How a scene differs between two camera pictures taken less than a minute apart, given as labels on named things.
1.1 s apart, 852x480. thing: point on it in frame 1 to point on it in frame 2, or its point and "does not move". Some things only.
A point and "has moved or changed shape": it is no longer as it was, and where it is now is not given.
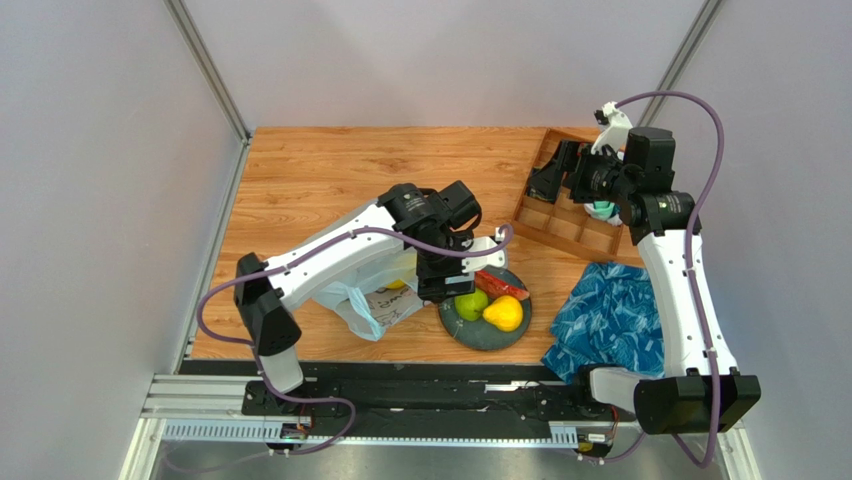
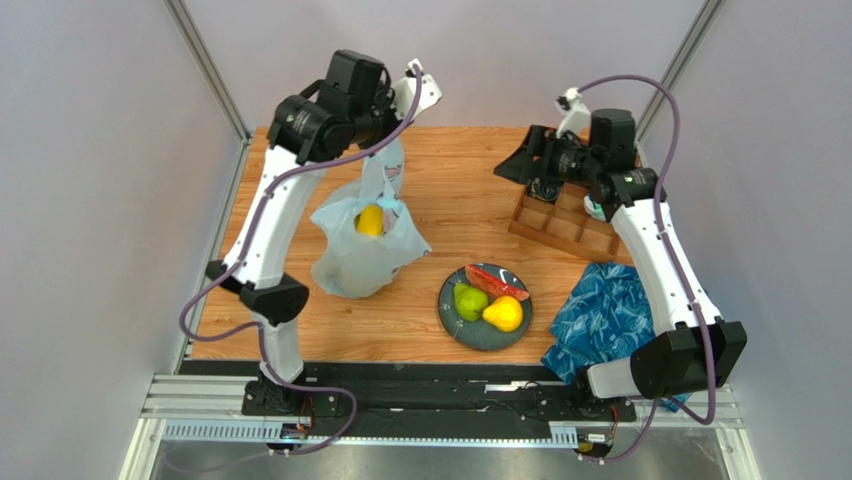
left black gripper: x=432 y=285 to x=385 y=100
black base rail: x=426 y=399 does not move
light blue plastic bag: x=373 y=299 has moved or changed shape
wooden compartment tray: x=565 y=221 does not move
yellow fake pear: x=506 y=312 does not move
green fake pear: x=471 y=306 does not move
